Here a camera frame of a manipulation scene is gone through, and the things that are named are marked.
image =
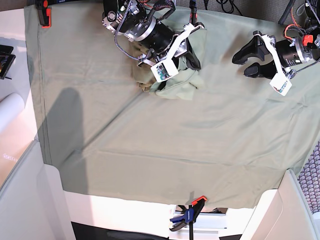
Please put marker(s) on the white paper roll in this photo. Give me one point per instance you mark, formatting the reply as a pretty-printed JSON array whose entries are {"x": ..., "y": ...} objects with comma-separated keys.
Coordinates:
[{"x": 10, "y": 107}]

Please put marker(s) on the orange black clamp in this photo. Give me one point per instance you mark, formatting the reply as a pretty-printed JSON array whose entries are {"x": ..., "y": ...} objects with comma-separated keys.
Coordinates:
[
  {"x": 44, "y": 13},
  {"x": 193, "y": 12}
]

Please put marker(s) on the blue orange bar clamp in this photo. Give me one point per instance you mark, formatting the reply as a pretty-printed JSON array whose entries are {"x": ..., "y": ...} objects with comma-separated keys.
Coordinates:
[{"x": 188, "y": 216}]

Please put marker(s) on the orange black clamp top left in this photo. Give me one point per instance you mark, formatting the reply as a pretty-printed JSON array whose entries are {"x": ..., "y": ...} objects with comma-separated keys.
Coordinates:
[{"x": 44, "y": 13}]

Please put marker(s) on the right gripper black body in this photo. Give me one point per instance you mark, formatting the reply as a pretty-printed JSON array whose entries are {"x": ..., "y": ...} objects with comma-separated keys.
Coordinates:
[{"x": 160, "y": 41}]

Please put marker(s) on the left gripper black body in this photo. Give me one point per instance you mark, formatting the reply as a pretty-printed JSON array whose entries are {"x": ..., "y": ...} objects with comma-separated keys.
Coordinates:
[{"x": 290, "y": 53}]

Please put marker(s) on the light green T-shirt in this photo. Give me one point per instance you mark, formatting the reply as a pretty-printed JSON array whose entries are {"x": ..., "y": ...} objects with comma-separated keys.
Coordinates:
[{"x": 184, "y": 84}]

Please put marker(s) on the black tablet device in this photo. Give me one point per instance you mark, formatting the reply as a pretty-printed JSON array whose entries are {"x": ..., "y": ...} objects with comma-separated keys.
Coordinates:
[{"x": 6, "y": 59}]

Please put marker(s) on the green table cover cloth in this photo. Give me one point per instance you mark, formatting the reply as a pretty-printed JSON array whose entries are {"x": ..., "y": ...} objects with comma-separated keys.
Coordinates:
[{"x": 231, "y": 142}]

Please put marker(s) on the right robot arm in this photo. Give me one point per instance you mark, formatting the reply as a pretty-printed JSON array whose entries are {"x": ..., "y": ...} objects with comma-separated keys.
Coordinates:
[{"x": 122, "y": 18}]

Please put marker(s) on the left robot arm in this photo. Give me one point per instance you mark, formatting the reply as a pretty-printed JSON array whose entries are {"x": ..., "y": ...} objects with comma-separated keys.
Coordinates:
[{"x": 309, "y": 34}]

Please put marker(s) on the orange black clamp top middle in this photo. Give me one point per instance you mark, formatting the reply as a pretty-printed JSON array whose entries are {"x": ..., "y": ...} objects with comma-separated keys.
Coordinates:
[{"x": 193, "y": 12}]

